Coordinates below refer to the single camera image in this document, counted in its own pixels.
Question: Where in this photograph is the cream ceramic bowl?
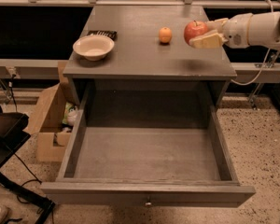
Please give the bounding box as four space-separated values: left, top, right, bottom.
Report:
73 35 115 61

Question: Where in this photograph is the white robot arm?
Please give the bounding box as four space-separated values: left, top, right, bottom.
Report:
185 11 280 50

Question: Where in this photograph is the grey wooden cabinet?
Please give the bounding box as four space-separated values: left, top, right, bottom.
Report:
63 5 238 110

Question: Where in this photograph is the green white bag in box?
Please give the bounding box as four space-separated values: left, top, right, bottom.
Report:
63 102 77 126

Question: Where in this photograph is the black floor cable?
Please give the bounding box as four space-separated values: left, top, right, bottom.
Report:
8 149 55 224

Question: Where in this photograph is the white cable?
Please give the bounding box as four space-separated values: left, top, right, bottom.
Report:
231 0 276 87

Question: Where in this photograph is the red apple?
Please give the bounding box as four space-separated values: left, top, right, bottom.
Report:
184 21 208 44

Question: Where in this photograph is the black snack bar packet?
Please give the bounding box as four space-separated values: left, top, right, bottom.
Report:
88 30 117 41

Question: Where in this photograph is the small orange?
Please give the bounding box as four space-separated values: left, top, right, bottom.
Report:
159 27 172 44

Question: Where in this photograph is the open grey top drawer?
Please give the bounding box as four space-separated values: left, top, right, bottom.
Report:
41 80 256 207

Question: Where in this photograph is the cardboard box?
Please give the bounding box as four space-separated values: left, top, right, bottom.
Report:
25 65 76 162

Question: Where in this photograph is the black chair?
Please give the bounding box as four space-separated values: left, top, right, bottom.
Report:
0 106 55 224

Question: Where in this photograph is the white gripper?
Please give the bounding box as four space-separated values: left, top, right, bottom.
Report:
189 13 253 49

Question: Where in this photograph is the metal railing beam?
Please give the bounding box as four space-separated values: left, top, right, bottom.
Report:
0 59 67 79

